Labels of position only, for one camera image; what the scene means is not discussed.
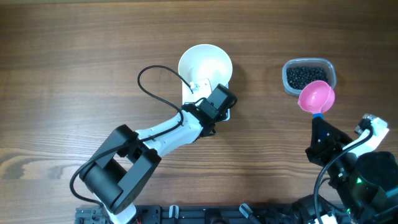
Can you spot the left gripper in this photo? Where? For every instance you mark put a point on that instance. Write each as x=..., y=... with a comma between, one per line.
x=221, y=116

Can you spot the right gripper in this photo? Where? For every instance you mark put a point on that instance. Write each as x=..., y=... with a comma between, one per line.
x=321, y=147

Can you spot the pink scoop blue handle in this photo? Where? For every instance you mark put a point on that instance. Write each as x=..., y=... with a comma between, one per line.
x=317, y=98

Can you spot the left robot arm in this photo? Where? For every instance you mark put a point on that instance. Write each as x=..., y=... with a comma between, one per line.
x=121, y=167

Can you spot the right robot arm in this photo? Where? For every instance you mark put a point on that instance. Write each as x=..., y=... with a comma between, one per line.
x=364, y=178

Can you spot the white digital kitchen scale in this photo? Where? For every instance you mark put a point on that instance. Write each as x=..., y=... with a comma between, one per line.
x=185, y=93

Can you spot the white bowl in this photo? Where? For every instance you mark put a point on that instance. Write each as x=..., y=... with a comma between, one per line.
x=206, y=61

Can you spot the black beans in container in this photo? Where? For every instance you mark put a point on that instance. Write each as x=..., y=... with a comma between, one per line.
x=299, y=77

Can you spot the clear plastic container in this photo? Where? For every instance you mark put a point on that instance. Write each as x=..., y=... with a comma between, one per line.
x=325, y=64

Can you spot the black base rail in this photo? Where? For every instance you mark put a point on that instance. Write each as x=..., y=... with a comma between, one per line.
x=145, y=214

